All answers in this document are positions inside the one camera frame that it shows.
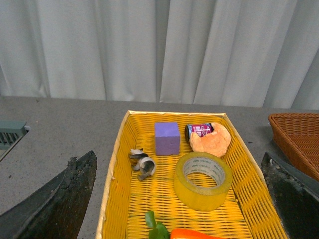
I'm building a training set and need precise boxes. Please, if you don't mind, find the grey vent box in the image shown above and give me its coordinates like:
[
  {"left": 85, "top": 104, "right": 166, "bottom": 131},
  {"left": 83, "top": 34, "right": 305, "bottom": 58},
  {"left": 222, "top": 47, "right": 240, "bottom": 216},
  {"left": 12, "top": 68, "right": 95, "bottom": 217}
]
[{"left": 0, "top": 120, "right": 30, "bottom": 161}]

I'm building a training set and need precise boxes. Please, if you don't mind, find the yellow woven basket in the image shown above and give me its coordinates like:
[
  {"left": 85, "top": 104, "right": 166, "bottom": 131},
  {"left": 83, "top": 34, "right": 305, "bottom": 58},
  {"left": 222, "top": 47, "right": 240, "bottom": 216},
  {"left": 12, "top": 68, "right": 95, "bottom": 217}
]
[{"left": 96, "top": 111, "right": 287, "bottom": 239}]

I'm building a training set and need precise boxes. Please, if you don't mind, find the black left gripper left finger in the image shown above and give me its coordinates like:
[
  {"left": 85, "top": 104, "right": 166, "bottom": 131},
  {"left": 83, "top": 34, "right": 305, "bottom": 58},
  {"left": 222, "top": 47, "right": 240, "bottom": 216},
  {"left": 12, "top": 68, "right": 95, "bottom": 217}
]
[{"left": 0, "top": 151, "right": 97, "bottom": 239}]

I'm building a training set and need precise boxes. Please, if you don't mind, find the purple foam cube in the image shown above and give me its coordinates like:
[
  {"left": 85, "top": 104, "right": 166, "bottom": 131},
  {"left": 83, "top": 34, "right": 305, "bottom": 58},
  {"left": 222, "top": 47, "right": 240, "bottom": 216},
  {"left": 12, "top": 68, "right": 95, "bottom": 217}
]
[{"left": 155, "top": 122, "right": 180, "bottom": 156}]

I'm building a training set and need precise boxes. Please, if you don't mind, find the orange toy carrot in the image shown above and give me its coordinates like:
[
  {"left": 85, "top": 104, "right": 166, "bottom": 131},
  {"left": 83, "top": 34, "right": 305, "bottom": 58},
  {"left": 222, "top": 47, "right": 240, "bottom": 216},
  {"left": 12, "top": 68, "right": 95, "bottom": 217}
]
[{"left": 145, "top": 211, "right": 220, "bottom": 239}]

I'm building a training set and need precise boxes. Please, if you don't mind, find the magenta small can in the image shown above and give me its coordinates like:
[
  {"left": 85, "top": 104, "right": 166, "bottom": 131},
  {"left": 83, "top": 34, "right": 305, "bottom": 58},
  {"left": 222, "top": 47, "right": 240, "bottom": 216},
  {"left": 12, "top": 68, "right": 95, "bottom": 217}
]
[{"left": 184, "top": 123, "right": 214, "bottom": 142}]

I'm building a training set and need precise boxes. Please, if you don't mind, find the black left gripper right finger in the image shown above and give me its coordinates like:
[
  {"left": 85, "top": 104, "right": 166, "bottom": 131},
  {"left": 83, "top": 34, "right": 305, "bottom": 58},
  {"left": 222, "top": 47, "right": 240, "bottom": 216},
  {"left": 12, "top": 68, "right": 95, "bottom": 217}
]
[{"left": 261, "top": 152, "right": 319, "bottom": 239}]

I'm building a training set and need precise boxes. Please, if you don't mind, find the white curtain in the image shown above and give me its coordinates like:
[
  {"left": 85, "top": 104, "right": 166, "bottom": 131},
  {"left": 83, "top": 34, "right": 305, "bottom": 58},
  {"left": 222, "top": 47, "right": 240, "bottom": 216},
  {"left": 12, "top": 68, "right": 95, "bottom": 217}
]
[{"left": 0, "top": 0, "right": 319, "bottom": 110}]

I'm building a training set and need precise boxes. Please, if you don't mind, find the orange plush croissant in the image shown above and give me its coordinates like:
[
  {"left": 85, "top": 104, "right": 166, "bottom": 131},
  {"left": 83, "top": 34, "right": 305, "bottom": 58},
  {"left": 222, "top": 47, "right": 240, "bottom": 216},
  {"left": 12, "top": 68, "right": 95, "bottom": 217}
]
[{"left": 189, "top": 122, "right": 231, "bottom": 157}]

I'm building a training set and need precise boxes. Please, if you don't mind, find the yellow packing tape roll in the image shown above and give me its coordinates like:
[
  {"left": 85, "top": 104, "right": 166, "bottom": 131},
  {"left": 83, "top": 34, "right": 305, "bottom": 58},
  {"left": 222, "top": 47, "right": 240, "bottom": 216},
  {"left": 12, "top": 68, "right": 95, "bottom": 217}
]
[{"left": 174, "top": 152, "right": 232, "bottom": 212}]

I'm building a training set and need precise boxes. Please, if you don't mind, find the brown wicker basket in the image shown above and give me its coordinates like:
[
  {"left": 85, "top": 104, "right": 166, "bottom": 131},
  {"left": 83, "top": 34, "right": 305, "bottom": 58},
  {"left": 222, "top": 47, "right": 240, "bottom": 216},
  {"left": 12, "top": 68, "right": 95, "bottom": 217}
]
[{"left": 268, "top": 113, "right": 319, "bottom": 180}]

